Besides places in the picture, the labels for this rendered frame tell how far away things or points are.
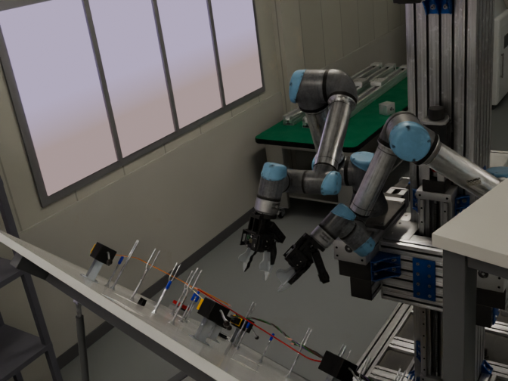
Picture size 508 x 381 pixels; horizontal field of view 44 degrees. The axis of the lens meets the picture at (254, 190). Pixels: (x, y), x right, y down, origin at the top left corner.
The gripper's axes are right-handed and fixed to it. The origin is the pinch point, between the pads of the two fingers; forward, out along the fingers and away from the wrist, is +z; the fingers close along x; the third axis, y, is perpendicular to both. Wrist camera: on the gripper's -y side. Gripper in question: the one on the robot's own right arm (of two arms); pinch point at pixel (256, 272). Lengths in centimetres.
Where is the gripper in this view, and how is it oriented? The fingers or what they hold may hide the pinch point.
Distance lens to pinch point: 200.1
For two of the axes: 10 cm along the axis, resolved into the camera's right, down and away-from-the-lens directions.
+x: 7.6, 2.5, -6.0
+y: -6.2, 0.0, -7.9
